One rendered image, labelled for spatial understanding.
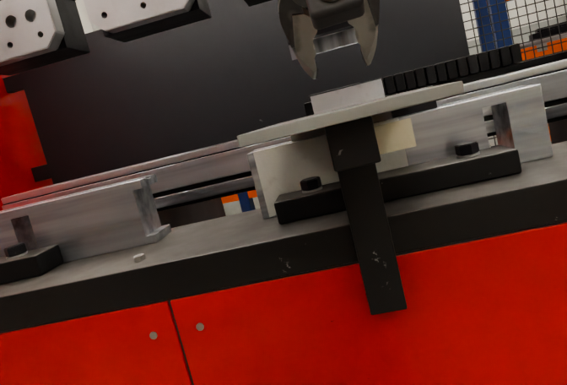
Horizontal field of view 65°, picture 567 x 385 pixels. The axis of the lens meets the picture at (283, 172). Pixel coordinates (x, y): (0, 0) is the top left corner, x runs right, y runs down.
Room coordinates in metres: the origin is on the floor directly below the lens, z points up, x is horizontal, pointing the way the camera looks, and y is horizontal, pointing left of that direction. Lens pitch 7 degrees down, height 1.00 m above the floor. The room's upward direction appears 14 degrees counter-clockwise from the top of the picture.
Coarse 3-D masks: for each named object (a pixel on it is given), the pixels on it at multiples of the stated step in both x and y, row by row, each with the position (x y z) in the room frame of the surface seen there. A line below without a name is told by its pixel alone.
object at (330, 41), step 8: (336, 24) 0.62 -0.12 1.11; (344, 24) 0.62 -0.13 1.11; (320, 32) 0.62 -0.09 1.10; (328, 32) 0.62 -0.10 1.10; (336, 32) 0.62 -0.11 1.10; (344, 32) 0.63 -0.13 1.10; (352, 32) 0.62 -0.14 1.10; (320, 40) 0.63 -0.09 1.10; (328, 40) 0.63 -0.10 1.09; (336, 40) 0.63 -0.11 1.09; (344, 40) 0.63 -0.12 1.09; (352, 40) 0.62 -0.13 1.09; (320, 48) 0.63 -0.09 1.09; (328, 48) 0.63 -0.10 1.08; (336, 48) 0.63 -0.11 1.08
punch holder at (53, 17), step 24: (0, 0) 0.65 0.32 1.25; (24, 0) 0.64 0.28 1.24; (48, 0) 0.64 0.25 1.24; (72, 0) 0.71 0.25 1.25; (0, 24) 0.65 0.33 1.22; (24, 24) 0.64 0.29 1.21; (48, 24) 0.64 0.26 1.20; (72, 24) 0.69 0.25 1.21; (0, 48) 0.65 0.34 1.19; (24, 48) 0.64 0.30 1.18; (48, 48) 0.64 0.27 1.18; (72, 48) 0.67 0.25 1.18; (0, 72) 0.70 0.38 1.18
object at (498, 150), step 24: (408, 168) 0.57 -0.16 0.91; (432, 168) 0.53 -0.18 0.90; (456, 168) 0.53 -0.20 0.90; (480, 168) 0.53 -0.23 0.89; (504, 168) 0.52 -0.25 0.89; (288, 192) 0.61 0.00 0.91; (312, 192) 0.56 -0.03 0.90; (336, 192) 0.55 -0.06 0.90; (384, 192) 0.54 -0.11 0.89; (408, 192) 0.54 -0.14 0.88; (288, 216) 0.56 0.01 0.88; (312, 216) 0.56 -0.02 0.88
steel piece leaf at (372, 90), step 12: (360, 84) 0.53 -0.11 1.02; (372, 84) 0.53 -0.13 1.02; (312, 96) 0.54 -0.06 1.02; (324, 96) 0.54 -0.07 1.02; (336, 96) 0.53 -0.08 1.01; (348, 96) 0.53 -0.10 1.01; (360, 96) 0.53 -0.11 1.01; (372, 96) 0.53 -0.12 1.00; (384, 96) 0.53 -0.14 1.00; (324, 108) 0.54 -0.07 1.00; (336, 108) 0.54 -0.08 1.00
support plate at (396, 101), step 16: (400, 96) 0.35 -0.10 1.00; (416, 96) 0.35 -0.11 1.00; (432, 96) 0.34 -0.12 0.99; (448, 96) 0.34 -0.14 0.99; (336, 112) 0.35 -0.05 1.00; (352, 112) 0.35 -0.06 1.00; (368, 112) 0.35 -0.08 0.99; (384, 112) 0.35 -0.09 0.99; (272, 128) 0.36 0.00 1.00; (288, 128) 0.36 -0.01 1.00; (304, 128) 0.36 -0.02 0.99; (240, 144) 0.37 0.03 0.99
